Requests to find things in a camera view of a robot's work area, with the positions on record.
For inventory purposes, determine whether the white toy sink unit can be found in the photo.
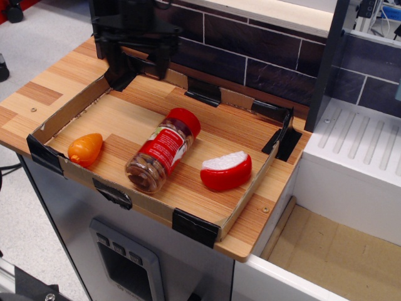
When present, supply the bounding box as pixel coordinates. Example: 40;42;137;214
232;100;400;300

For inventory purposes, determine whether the orange toy carrot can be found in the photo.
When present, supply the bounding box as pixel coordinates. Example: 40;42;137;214
68;133;103;167

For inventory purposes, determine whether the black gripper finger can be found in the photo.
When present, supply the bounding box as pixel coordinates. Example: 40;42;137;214
155;39;171;80
105;42;125;74

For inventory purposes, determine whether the dark grey vertical post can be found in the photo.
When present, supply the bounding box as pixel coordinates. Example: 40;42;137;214
305;1;350;132

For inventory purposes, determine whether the red white toy cheese wedge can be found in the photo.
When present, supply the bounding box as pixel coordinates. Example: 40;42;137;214
200;151;252;191

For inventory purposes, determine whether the cardboard fence with black tape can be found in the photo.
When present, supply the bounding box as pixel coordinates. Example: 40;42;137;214
27;51;310;257

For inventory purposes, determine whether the dark left shelf post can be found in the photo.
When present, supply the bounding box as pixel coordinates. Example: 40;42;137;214
88;0;107;60

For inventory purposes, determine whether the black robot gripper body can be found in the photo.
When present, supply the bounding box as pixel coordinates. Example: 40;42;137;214
91;1;182;47

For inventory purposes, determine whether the grey toy oven panel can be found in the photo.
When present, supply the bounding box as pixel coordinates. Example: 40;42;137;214
90;219;165;300

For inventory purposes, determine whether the basil bottle with red lid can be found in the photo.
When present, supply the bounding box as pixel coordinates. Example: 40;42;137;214
125;108;201;194

